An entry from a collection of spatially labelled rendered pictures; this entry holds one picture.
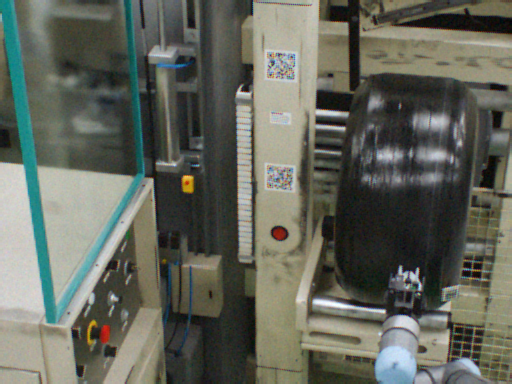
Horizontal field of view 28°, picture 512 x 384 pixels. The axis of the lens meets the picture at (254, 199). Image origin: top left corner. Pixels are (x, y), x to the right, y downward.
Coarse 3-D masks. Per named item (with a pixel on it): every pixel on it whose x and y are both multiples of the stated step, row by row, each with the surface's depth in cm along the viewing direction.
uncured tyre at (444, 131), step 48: (384, 96) 227; (432, 96) 226; (384, 144) 220; (432, 144) 218; (336, 192) 227; (384, 192) 218; (432, 192) 216; (336, 240) 227; (384, 240) 220; (432, 240) 218; (384, 288) 230; (432, 288) 226
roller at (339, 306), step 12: (312, 300) 250; (324, 300) 249; (336, 300) 248; (348, 300) 248; (312, 312) 250; (324, 312) 249; (336, 312) 248; (348, 312) 247; (360, 312) 247; (372, 312) 246; (384, 312) 246; (432, 312) 244; (444, 312) 244; (420, 324) 245; (432, 324) 244; (444, 324) 243
